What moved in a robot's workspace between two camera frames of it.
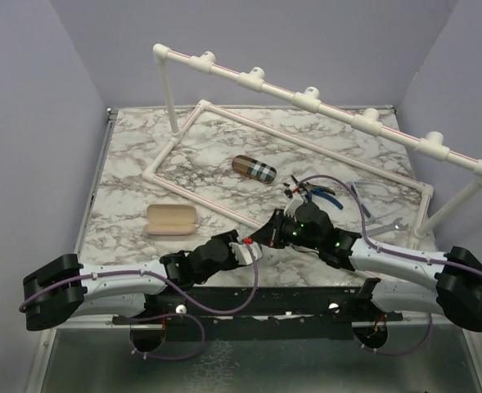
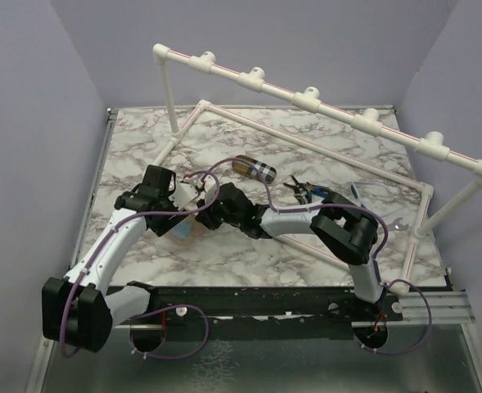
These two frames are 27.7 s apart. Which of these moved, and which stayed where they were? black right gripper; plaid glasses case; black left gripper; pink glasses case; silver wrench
Moved: black left gripper; black right gripper; pink glasses case
Stayed: plaid glasses case; silver wrench
